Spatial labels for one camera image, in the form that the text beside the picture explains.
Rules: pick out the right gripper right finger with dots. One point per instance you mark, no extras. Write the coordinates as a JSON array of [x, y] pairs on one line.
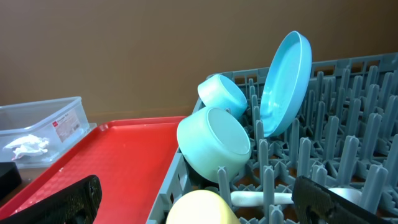
[[315, 203]]

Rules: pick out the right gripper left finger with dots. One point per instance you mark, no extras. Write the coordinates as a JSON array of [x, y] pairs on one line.
[[77, 203]]

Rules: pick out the white plastic spoon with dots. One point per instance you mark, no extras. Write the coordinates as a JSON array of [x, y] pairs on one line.
[[255, 199]]

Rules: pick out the white tissue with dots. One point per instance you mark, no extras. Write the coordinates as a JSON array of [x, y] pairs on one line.
[[29, 145]]

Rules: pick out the yellow plastic cup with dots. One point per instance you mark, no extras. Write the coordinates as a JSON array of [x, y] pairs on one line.
[[200, 207]]

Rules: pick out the mint green bowl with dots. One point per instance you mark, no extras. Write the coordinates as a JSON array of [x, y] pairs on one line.
[[212, 138]]

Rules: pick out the light blue plate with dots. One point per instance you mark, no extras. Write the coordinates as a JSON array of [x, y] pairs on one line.
[[286, 84]]

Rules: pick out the light blue bowl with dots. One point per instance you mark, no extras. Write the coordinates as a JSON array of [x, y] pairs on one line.
[[221, 92]]

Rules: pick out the black waste tray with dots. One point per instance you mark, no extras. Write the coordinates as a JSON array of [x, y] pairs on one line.
[[10, 178]]

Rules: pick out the grey dishwasher rack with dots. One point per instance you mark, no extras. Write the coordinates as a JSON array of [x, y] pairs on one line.
[[344, 135]]

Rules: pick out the red serving tray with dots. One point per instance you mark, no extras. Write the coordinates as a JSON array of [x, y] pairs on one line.
[[131, 158]]

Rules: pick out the clear plastic bin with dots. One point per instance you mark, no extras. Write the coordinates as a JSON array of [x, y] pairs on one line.
[[63, 121]]

